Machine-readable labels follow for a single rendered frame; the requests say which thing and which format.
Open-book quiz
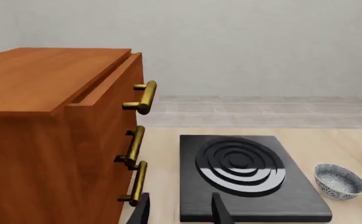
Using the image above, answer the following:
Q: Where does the flat black stove plate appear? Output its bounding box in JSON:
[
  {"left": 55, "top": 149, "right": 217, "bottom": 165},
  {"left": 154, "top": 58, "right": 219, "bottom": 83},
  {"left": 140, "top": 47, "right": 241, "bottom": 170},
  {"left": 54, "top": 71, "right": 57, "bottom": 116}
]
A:
[{"left": 179, "top": 134, "right": 333, "bottom": 223}]

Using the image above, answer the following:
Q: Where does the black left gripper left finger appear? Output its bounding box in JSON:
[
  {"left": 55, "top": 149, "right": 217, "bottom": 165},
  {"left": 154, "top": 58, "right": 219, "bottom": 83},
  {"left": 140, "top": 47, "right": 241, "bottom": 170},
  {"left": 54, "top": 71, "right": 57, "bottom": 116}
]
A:
[{"left": 126, "top": 192, "right": 151, "bottom": 224}]

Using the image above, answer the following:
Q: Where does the patterned black-white bowl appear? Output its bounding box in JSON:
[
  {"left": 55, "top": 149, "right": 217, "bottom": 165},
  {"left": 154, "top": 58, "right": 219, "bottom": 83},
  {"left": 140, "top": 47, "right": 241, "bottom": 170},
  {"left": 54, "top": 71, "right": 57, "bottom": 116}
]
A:
[{"left": 313, "top": 162, "right": 362, "bottom": 202}]

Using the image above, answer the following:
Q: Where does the red-brown wooden cabinet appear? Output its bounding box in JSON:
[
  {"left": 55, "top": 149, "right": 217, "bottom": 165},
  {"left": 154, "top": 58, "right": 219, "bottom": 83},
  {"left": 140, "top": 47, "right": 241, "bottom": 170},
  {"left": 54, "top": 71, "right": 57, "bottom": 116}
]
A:
[{"left": 0, "top": 47, "right": 146, "bottom": 224}]

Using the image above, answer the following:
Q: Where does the brass drawer handle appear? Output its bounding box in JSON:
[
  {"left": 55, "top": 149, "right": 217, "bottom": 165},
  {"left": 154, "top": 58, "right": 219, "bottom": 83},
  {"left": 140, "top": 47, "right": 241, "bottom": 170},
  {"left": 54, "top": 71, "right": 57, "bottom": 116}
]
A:
[
  {"left": 121, "top": 80, "right": 158, "bottom": 116},
  {"left": 117, "top": 161, "right": 149, "bottom": 207},
  {"left": 113, "top": 125, "right": 146, "bottom": 168}
]

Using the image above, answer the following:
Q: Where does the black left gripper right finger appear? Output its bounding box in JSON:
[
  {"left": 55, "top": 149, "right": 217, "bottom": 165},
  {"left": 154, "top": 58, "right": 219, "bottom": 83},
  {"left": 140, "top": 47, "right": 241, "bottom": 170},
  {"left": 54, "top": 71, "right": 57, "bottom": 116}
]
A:
[{"left": 211, "top": 192, "right": 236, "bottom": 224}]

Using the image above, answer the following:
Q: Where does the wooden cabinet drawer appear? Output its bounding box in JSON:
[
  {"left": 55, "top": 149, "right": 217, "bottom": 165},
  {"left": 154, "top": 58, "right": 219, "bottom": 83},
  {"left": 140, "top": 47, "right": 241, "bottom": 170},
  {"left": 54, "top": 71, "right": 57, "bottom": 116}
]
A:
[{"left": 64, "top": 52, "right": 146, "bottom": 146}]

